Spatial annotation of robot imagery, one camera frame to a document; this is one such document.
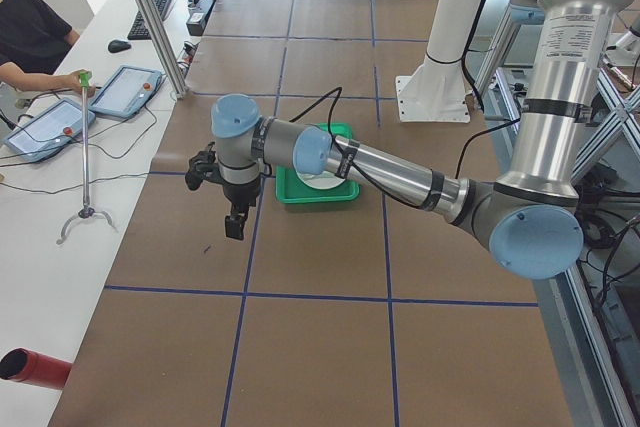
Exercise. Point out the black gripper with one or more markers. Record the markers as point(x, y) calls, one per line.
point(239, 193)

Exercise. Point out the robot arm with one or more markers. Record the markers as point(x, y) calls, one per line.
point(525, 219)

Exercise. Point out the person's hand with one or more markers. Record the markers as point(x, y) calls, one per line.
point(74, 79)

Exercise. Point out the green plastic tray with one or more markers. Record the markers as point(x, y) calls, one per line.
point(310, 194)

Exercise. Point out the white round plate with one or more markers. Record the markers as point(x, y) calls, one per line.
point(323, 181)

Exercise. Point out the metal reacher grabber stick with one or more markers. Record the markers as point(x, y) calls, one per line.
point(87, 211)

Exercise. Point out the far blue teach pendant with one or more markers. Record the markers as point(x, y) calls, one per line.
point(126, 92)

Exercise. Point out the blue teach pendant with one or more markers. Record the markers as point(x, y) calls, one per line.
point(126, 92)
point(46, 134)

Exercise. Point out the near blue teach pendant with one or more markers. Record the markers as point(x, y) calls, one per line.
point(46, 134)

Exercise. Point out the black computer mouse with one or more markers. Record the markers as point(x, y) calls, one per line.
point(117, 46)

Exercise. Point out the red cylinder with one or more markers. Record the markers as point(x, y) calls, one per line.
point(29, 367)

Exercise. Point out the person in black shirt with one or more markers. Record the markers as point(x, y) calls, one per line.
point(34, 42)

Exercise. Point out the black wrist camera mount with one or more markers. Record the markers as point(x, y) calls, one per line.
point(203, 167)

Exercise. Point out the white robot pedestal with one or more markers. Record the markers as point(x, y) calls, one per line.
point(435, 92)

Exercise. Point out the aluminium frame post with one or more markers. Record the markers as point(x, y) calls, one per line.
point(163, 47)

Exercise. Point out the aluminium side frame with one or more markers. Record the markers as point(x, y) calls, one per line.
point(592, 310)

